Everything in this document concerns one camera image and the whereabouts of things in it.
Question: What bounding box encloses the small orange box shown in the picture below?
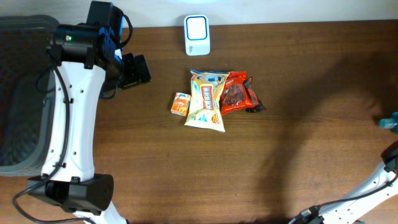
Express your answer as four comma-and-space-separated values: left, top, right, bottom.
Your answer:
170, 92, 191, 116

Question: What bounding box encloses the cream yellow chip bag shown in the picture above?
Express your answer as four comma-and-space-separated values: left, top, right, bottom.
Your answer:
185, 70, 229, 133

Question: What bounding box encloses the red snack bag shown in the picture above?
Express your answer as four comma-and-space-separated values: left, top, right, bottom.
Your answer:
220, 72, 254, 115

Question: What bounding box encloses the black orange snack packet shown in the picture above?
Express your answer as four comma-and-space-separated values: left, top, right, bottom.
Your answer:
243, 77, 266, 113

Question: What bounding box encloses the blue mouthwash bottle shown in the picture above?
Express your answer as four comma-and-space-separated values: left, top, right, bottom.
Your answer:
379, 111, 398, 134

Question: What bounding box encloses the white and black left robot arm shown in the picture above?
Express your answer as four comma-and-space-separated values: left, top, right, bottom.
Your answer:
25, 1, 151, 223

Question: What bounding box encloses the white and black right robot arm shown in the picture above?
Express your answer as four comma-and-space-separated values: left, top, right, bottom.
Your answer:
289, 142, 397, 224

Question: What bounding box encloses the white barcode scanner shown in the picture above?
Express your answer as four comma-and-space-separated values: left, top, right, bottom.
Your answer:
183, 14, 211, 56

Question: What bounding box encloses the grey plastic mesh basket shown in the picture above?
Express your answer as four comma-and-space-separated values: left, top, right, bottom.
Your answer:
1, 15, 59, 177

